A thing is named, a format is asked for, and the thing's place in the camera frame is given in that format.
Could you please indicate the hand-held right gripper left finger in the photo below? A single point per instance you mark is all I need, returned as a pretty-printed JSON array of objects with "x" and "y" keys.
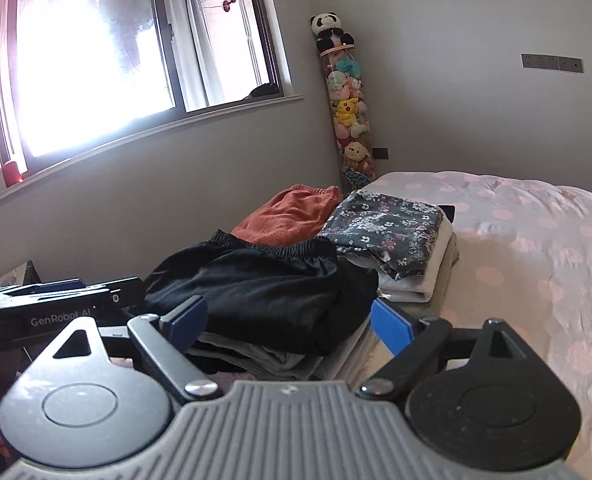
[{"x": 188, "y": 322}]

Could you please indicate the dark blue cloth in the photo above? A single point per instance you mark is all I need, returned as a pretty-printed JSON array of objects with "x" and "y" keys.
[{"x": 448, "y": 211}]

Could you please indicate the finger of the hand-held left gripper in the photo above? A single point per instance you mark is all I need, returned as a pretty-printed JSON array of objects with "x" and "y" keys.
[
  {"x": 63, "y": 285},
  {"x": 120, "y": 295}
]

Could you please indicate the panda plush toy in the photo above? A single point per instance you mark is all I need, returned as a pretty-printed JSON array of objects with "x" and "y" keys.
[{"x": 328, "y": 27}]

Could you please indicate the white window sill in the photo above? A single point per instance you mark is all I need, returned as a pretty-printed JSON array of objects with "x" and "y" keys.
[{"x": 150, "y": 132}]

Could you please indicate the grey wall socket strip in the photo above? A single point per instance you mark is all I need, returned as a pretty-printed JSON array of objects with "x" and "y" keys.
[{"x": 551, "y": 62}]

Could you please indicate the red cup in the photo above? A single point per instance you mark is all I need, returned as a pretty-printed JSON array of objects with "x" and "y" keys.
[{"x": 12, "y": 171}]

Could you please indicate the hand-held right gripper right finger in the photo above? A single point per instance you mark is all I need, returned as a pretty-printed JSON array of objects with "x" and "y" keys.
[{"x": 391, "y": 327}]

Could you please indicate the grey folded garment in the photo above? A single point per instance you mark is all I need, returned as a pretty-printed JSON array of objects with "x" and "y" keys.
[{"x": 276, "y": 360}]

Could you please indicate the cream gauze folded garment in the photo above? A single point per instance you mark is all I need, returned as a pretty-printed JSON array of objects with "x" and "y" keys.
[{"x": 426, "y": 275}]

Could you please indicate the small dark wall socket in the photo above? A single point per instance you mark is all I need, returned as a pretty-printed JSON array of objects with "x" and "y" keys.
[{"x": 381, "y": 153}]

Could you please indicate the dark floral folded garment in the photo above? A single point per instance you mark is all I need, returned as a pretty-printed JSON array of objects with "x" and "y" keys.
[{"x": 386, "y": 225}]

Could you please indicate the black shorts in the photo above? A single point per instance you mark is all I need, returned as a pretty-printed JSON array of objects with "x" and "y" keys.
[{"x": 256, "y": 290}]

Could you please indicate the sliding window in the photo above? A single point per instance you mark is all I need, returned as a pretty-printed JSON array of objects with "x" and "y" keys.
[{"x": 100, "y": 60}]

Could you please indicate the bed with pink dotted sheet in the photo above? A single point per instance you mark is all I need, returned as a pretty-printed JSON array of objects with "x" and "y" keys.
[{"x": 526, "y": 260}]

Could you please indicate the beige folded garment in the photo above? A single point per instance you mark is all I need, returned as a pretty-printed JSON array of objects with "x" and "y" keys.
[{"x": 449, "y": 260}]

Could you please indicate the orange folded garment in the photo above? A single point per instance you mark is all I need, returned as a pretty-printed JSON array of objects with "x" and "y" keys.
[{"x": 281, "y": 220}]

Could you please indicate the clear tube of plush toys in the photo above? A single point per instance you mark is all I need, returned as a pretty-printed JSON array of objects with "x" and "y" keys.
[{"x": 348, "y": 110}]

